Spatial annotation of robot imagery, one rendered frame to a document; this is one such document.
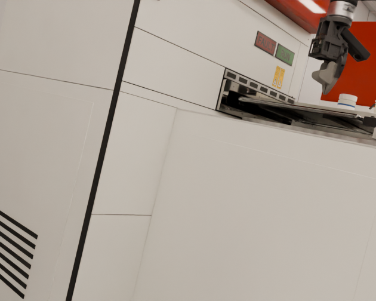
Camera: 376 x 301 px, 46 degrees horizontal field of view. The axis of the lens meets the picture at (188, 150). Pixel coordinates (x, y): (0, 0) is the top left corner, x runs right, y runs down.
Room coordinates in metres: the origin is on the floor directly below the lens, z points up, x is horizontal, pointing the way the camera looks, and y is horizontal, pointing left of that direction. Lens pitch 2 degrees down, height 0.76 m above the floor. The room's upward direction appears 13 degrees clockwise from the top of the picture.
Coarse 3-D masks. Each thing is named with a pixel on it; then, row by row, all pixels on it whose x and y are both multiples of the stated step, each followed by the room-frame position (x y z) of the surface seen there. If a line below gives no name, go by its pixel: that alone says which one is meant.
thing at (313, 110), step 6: (252, 102) 1.30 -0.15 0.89; (258, 102) 1.28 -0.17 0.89; (264, 102) 1.27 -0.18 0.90; (270, 102) 1.25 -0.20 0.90; (276, 102) 1.24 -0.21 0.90; (288, 108) 1.22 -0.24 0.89; (294, 108) 1.20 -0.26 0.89; (300, 108) 1.19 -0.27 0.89; (306, 108) 1.18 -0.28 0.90; (312, 108) 1.17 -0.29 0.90; (318, 108) 1.16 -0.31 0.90; (324, 114) 1.15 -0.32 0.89; (330, 114) 1.14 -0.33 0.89; (336, 114) 1.12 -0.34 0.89; (342, 114) 1.11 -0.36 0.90; (348, 114) 1.10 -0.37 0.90; (354, 114) 1.10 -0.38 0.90
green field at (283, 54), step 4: (280, 48) 1.51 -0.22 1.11; (284, 48) 1.53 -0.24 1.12; (280, 52) 1.51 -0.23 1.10; (284, 52) 1.53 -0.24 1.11; (288, 52) 1.55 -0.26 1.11; (276, 56) 1.50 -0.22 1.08; (280, 56) 1.52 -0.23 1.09; (284, 56) 1.54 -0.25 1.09; (288, 56) 1.56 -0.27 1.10; (292, 56) 1.58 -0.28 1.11; (284, 60) 1.54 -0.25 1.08; (288, 60) 1.56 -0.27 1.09
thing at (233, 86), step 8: (224, 80) 1.31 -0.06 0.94; (224, 88) 1.31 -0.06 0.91; (232, 88) 1.34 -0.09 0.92; (240, 88) 1.37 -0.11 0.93; (248, 88) 1.40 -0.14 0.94; (224, 96) 1.32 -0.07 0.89; (248, 96) 1.41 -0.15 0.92; (256, 96) 1.44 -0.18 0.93; (264, 96) 1.47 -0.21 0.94; (224, 104) 1.32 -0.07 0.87; (224, 112) 1.35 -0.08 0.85; (232, 112) 1.36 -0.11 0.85; (240, 112) 1.39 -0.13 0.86; (248, 112) 1.42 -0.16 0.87; (264, 120) 1.50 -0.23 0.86; (272, 120) 1.54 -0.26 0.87
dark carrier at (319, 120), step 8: (256, 104) 1.35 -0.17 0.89; (288, 112) 1.38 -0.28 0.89; (296, 112) 1.32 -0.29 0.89; (304, 112) 1.26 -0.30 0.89; (312, 120) 1.45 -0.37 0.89; (320, 120) 1.38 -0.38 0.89; (344, 120) 1.22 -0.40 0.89; (352, 120) 1.17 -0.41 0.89; (344, 128) 1.47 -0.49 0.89; (368, 128) 1.29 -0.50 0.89
